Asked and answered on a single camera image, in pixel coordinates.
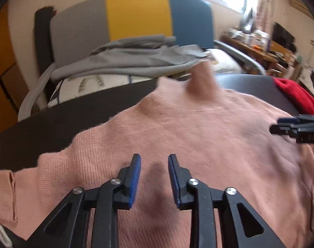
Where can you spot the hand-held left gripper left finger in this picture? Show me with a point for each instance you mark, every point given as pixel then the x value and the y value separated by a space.
pixel 135 178

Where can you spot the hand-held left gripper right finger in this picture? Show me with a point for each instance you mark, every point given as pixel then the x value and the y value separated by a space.
pixel 173 179

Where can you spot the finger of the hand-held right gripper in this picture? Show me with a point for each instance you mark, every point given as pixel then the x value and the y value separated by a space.
pixel 288 121
pixel 301 134

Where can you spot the pink knitted sweater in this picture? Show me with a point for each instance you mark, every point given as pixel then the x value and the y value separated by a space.
pixel 198 134

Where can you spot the red knitted garment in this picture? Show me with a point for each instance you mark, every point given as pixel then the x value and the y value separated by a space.
pixel 294 93

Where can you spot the black monitor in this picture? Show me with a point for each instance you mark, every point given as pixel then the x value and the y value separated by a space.
pixel 282 33

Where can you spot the brown wooden desk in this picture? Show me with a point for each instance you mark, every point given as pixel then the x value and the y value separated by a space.
pixel 260 53

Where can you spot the oranges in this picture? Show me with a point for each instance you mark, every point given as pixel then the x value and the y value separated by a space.
pixel 256 47

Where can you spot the beige air conditioner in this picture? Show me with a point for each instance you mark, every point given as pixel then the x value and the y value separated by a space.
pixel 299 5

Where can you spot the group of jars and boxes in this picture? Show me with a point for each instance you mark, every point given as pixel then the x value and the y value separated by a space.
pixel 250 37

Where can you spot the grey hanging garment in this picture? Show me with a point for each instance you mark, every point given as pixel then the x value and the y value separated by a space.
pixel 247 20

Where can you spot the ship patterned curtain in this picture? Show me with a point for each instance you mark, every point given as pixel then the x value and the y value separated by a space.
pixel 263 5

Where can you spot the white printed seat cushion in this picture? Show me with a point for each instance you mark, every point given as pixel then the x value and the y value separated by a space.
pixel 107 81

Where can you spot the grey yellow blue sofa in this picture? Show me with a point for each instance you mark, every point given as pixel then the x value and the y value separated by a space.
pixel 136 15

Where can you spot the orange brown wooden cabinet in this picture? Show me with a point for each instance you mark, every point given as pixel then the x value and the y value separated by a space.
pixel 4 56

